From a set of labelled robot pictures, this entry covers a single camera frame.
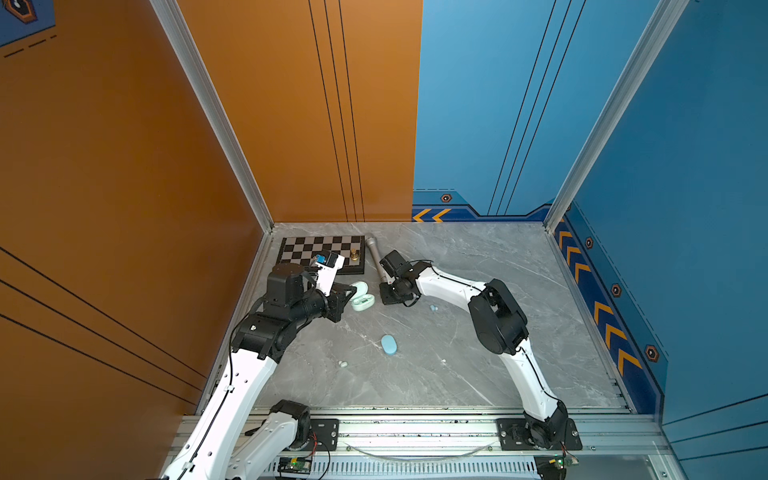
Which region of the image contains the green charging case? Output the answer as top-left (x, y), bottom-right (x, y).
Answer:
top-left (349, 281), bottom-right (375, 312)

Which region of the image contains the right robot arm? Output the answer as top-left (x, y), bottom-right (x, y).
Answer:
top-left (377, 250), bottom-right (569, 449)

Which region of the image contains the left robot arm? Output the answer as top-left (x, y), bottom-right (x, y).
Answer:
top-left (162, 251), bottom-right (357, 479)

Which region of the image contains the blue charging case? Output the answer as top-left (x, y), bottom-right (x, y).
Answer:
top-left (381, 334), bottom-right (398, 356)

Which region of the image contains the silver microphone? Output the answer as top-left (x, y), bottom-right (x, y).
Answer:
top-left (365, 234), bottom-right (389, 283)

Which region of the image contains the black white chessboard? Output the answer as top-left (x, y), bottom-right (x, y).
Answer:
top-left (276, 235), bottom-right (366, 275)

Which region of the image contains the left circuit board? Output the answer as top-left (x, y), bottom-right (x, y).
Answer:
top-left (276, 457), bottom-right (313, 478)

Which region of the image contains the circuit board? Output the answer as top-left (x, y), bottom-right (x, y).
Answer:
top-left (534, 456), bottom-right (579, 480)
top-left (276, 457), bottom-right (313, 478)

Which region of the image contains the right circuit board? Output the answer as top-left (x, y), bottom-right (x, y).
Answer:
top-left (534, 456), bottom-right (579, 480)

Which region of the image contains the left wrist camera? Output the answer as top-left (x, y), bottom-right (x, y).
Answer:
top-left (311, 252), bottom-right (346, 296)

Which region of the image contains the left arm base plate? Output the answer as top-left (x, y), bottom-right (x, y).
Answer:
top-left (284, 416), bottom-right (340, 452)

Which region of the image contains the aluminium front rail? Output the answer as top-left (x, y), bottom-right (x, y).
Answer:
top-left (311, 407), bottom-right (672, 458)

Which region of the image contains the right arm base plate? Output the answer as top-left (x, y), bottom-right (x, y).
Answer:
top-left (495, 418), bottom-right (583, 451)

